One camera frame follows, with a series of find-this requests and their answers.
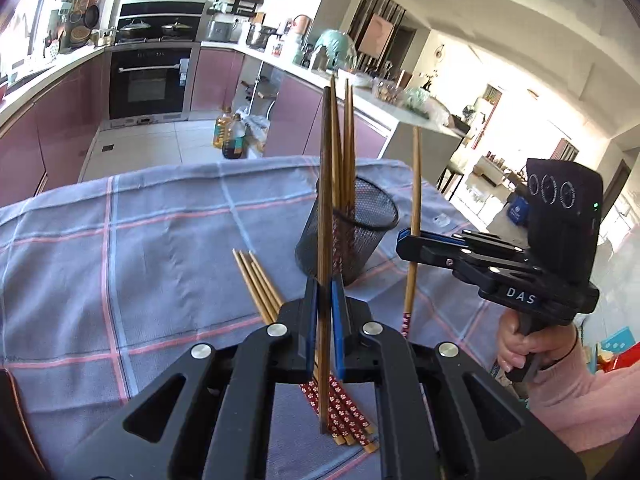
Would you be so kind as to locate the silver rice cooker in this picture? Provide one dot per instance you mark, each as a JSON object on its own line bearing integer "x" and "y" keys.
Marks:
{"x": 220, "y": 31}

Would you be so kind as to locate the pink base cabinet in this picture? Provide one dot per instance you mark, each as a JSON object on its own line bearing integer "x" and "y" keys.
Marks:
{"x": 290, "y": 115}
{"x": 55, "y": 120}

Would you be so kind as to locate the black wok with lid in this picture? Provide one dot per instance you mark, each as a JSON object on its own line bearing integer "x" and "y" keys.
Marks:
{"x": 134, "y": 29}

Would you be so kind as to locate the person's right forearm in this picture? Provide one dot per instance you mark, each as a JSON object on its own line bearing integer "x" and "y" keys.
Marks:
{"x": 590, "y": 400}

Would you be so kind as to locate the red-tipped bamboo chopstick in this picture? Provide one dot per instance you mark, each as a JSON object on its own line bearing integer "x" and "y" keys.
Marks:
{"x": 335, "y": 150}
{"x": 325, "y": 210}
{"x": 352, "y": 160}
{"x": 346, "y": 150}
{"x": 415, "y": 200}

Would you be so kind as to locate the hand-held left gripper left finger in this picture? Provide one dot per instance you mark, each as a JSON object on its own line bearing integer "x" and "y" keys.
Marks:
{"x": 314, "y": 320}

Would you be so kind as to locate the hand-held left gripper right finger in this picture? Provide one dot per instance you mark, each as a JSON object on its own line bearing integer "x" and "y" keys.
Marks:
{"x": 337, "y": 330}

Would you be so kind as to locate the blue bag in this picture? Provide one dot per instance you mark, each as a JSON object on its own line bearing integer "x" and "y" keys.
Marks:
{"x": 519, "y": 210}

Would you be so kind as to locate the person's right hand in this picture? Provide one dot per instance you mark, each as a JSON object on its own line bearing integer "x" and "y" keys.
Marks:
{"x": 510, "y": 347}

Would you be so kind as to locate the black built-in oven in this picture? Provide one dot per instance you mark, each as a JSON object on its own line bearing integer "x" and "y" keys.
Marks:
{"x": 150, "y": 85}

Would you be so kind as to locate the black frying pan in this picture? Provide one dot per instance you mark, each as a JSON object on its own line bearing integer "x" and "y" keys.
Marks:
{"x": 91, "y": 16}

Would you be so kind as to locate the green plastic bag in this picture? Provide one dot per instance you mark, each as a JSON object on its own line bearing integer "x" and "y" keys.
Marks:
{"x": 425, "y": 102}

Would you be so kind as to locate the clear plastic food container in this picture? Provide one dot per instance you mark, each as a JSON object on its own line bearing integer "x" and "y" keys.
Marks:
{"x": 386, "y": 91}

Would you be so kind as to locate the bunch of bamboo chopsticks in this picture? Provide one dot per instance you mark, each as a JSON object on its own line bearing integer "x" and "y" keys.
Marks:
{"x": 260, "y": 290}

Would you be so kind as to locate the black mesh pen holder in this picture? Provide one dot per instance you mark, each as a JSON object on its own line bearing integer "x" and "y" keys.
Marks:
{"x": 370, "y": 240}

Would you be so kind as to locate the white kitchen countertop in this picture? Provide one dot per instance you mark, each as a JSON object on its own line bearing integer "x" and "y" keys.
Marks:
{"x": 410, "y": 115}

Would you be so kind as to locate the pink kettle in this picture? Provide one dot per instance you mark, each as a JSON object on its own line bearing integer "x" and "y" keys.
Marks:
{"x": 301, "y": 25}

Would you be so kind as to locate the woven basket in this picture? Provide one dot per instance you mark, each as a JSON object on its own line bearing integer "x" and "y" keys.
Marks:
{"x": 80, "y": 34}

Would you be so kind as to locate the dark sauce bottle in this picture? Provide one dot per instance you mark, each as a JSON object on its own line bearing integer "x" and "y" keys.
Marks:
{"x": 234, "y": 140}

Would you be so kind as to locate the pink wall picture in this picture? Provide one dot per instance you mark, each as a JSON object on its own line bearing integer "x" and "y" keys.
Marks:
{"x": 376, "y": 35}

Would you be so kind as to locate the wall clock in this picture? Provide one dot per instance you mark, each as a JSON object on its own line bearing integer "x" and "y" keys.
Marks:
{"x": 439, "y": 52}

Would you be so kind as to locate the black pot with lid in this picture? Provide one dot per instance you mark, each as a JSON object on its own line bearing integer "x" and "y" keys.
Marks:
{"x": 176, "y": 28}

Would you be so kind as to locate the kitchen window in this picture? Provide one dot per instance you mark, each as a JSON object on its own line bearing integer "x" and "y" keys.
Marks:
{"x": 20, "y": 5}

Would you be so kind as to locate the stainless steel stockpot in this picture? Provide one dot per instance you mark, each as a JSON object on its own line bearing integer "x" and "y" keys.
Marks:
{"x": 260, "y": 37}

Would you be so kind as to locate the white plastic bag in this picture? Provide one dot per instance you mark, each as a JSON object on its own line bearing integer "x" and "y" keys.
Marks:
{"x": 259, "y": 127}

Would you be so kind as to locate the dark stool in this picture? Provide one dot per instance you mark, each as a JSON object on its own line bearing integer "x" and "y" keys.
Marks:
{"x": 450, "y": 175}

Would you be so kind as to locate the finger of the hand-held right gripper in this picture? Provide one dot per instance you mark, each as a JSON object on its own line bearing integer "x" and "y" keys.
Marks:
{"x": 445, "y": 239}
{"x": 430, "y": 255}

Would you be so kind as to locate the blue checked tablecloth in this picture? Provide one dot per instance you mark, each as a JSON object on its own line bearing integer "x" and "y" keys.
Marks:
{"x": 150, "y": 260}

